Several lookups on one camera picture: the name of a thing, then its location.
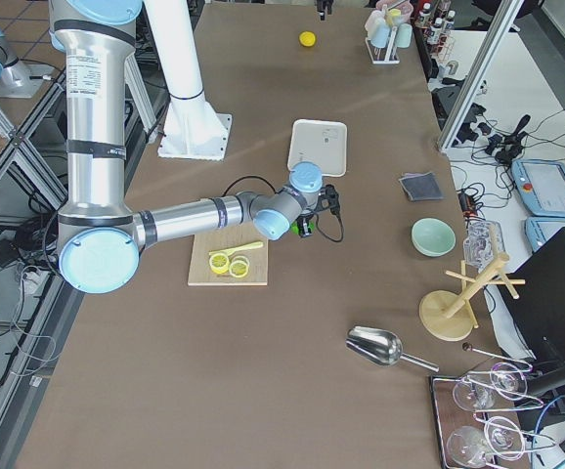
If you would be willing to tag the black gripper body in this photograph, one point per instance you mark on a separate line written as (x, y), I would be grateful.
(305, 226)
(322, 6)

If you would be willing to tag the yellow lemon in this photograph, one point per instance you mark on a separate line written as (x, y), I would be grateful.
(307, 39)

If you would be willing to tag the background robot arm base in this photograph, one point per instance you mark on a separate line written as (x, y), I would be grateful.
(20, 78)

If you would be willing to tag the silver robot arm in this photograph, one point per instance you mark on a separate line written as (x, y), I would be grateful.
(100, 239)

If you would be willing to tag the white rabbit tray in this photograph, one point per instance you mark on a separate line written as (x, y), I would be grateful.
(323, 143)

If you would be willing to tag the wine glass rack tray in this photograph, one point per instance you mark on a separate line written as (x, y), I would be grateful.
(448, 417)

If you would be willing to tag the cream white cup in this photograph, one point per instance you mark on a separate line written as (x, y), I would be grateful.
(374, 21)

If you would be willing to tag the light blue cup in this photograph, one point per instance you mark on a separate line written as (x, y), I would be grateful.
(381, 37)

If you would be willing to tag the yellow cup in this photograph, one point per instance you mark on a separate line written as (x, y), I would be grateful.
(395, 17)

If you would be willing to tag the grey green cup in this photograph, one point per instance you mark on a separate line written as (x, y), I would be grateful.
(404, 36)

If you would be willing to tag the grey cloth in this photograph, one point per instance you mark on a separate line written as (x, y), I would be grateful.
(421, 186)

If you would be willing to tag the mint green bowl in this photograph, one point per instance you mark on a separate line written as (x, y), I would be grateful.
(433, 237)

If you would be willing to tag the yellow plastic knife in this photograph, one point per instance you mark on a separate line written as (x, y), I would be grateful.
(231, 250)

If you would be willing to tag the bottle rack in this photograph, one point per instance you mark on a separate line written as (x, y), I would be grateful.
(435, 22)

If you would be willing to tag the upper lemon slice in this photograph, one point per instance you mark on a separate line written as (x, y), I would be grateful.
(219, 263)

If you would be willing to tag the bamboo cutting board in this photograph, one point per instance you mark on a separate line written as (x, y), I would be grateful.
(200, 273)

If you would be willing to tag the steel scoop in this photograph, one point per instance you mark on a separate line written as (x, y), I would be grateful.
(382, 347)

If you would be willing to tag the wooden mug tree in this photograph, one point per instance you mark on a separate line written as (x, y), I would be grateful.
(449, 316)

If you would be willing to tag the lower blue teach pendant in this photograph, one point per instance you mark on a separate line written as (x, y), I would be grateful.
(539, 230)

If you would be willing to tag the blue teach pendant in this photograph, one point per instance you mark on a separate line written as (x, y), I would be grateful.
(541, 185)
(539, 230)

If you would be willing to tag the upper blue teach pendant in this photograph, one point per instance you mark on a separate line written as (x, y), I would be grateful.
(541, 185)

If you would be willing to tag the black monitor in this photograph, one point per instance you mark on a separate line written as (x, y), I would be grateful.
(539, 312)

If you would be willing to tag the upper left wine glass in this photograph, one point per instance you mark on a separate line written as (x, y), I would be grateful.
(472, 396)

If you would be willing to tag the upper right wine glass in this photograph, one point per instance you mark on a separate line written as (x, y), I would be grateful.
(509, 381)

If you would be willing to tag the lower left wine glass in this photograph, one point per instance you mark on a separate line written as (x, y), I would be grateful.
(467, 446)

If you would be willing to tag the lower right wine glass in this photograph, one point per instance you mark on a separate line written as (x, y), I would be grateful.
(504, 438)

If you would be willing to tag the white wire cup rack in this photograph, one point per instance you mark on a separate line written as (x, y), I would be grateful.
(377, 55)

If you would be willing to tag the aluminium frame post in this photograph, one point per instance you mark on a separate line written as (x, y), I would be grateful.
(500, 25)

